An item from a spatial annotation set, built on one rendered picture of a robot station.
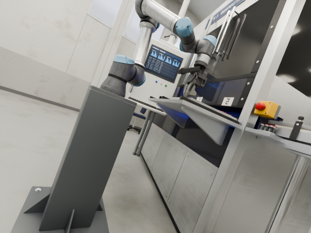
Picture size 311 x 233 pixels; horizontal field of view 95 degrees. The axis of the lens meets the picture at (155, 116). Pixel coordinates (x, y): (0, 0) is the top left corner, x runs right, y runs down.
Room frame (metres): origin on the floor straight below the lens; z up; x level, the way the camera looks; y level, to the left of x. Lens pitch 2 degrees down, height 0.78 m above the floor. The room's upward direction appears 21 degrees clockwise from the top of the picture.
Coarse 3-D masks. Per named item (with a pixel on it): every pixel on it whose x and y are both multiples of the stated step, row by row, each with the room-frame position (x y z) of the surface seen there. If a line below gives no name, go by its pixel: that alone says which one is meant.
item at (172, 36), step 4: (184, 0) 1.72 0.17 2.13; (188, 0) 1.71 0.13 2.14; (184, 4) 1.71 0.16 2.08; (188, 4) 1.74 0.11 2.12; (184, 8) 1.71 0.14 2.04; (180, 12) 1.71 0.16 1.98; (184, 12) 1.72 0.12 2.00; (180, 16) 1.71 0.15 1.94; (172, 32) 1.71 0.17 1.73; (164, 36) 1.80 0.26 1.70; (168, 36) 1.78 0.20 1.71; (172, 36) 1.71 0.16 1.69; (176, 36) 1.72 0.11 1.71; (168, 40) 1.73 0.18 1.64; (172, 40) 1.71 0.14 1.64
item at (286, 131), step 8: (272, 120) 0.80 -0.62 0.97; (280, 128) 0.72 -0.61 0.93; (288, 128) 0.77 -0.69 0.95; (296, 128) 0.66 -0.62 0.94; (304, 128) 0.66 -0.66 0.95; (256, 136) 0.82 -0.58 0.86; (280, 136) 0.71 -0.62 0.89; (288, 136) 0.68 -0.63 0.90; (296, 136) 0.65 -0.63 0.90; (304, 136) 0.63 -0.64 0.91; (272, 144) 0.77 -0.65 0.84; (280, 144) 0.70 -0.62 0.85; (288, 144) 0.67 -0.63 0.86; (296, 144) 0.64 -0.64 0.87; (304, 144) 0.62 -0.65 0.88; (304, 152) 0.61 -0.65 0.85
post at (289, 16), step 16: (288, 0) 0.83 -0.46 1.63; (304, 0) 0.80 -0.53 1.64; (288, 16) 0.79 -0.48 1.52; (288, 32) 0.80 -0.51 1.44; (272, 48) 0.81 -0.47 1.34; (272, 64) 0.79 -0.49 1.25; (256, 80) 0.83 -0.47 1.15; (272, 80) 0.80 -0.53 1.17; (256, 96) 0.79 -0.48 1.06; (240, 144) 0.79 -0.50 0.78; (224, 160) 0.82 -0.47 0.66; (240, 160) 0.80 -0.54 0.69; (224, 176) 0.79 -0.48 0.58; (224, 192) 0.80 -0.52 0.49; (208, 208) 0.80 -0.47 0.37; (208, 224) 0.79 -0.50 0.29
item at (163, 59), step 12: (156, 48) 1.63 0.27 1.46; (168, 48) 1.65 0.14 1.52; (156, 60) 1.64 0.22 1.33; (168, 60) 1.66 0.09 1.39; (180, 60) 1.67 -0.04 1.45; (144, 72) 1.63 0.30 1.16; (156, 72) 1.64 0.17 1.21; (168, 72) 1.66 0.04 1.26; (144, 84) 1.64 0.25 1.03; (156, 84) 1.66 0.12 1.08; (168, 84) 1.68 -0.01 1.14; (132, 96) 1.63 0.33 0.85; (144, 96) 1.64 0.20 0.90; (156, 96) 1.66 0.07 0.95; (168, 96) 1.68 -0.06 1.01
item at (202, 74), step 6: (198, 66) 0.79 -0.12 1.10; (204, 66) 0.78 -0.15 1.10; (192, 72) 0.79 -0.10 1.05; (198, 72) 0.79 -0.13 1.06; (204, 72) 0.79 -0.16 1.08; (192, 78) 0.77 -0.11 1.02; (198, 78) 0.78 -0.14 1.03; (204, 78) 0.78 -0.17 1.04; (198, 84) 0.79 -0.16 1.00; (204, 84) 0.78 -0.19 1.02
